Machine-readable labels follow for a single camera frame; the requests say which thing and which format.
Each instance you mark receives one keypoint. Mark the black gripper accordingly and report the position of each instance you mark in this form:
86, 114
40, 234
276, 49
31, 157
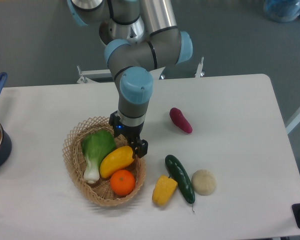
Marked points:
131, 133

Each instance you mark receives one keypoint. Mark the yellow mango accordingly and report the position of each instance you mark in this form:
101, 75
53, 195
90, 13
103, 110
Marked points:
117, 160

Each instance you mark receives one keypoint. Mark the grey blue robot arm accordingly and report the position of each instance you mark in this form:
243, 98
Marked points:
139, 36

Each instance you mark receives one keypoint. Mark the woven wicker basket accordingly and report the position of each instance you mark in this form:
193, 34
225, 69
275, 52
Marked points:
99, 193

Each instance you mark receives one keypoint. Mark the green bok choy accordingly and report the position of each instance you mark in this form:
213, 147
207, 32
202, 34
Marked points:
95, 147

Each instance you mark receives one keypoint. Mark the orange tangerine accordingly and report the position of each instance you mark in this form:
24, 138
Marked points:
122, 182

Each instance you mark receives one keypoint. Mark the purple sweet potato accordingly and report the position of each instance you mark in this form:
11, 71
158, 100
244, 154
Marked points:
179, 120

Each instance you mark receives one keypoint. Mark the dark green cucumber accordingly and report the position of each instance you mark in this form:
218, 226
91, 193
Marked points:
179, 174

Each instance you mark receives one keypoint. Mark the yellow bell pepper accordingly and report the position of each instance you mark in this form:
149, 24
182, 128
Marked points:
163, 190

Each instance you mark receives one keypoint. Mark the beige steamed bun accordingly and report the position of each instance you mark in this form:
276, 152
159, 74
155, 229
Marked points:
204, 182

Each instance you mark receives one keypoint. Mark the blue plastic bag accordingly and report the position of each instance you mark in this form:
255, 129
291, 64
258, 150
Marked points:
282, 11

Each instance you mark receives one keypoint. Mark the white frame leg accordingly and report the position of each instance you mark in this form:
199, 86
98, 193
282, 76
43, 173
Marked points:
293, 121

